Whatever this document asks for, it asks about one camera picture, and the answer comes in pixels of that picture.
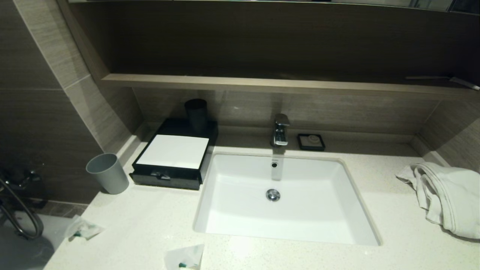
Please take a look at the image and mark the chrome bathtub valve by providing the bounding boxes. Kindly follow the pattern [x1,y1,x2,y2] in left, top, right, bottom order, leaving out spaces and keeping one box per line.
[0,168,40,188]

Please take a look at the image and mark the black soap dish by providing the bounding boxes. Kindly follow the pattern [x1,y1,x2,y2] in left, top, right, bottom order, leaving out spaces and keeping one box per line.
[297,133,326,152]

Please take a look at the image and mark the chrome faucet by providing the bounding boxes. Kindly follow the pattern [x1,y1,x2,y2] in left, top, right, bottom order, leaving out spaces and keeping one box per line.
[271,114,291,147]

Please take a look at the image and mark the white bathtub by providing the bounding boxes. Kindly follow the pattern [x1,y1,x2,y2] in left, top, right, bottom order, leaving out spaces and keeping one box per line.
[0,214,77,270]

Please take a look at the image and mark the black box with white top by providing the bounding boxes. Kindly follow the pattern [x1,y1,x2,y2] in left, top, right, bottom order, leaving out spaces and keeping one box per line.
[132,117,219,184]

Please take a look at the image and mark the white sink basin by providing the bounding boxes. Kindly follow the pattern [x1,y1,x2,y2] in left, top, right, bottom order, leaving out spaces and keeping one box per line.
[192,151,383,247]

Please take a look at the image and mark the grey plastic cup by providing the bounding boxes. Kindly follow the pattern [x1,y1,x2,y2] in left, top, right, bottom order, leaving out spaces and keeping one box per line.
[86,153,129,195]

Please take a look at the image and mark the crumpled clear toiletry packet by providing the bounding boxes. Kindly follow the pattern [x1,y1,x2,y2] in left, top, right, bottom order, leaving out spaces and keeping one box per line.
[64,216,105,241]

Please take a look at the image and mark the chrome shower hose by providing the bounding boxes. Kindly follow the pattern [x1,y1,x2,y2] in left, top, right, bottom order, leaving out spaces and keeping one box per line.
[0,176,44,240]

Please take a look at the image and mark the wooden wall shelf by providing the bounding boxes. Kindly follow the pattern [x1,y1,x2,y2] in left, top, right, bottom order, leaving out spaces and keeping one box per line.
[100,73,480,99]

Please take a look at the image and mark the black cup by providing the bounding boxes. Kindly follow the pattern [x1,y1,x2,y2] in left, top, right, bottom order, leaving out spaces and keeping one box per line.
[184,99,209,134]

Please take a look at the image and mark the clear packet with green toothbrush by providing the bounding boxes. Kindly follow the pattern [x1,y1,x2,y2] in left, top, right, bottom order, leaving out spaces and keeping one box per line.
[164,244,205,270]

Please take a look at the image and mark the white towel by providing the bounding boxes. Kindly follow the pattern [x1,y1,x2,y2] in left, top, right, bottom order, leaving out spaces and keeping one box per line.
[396,162,480,240]

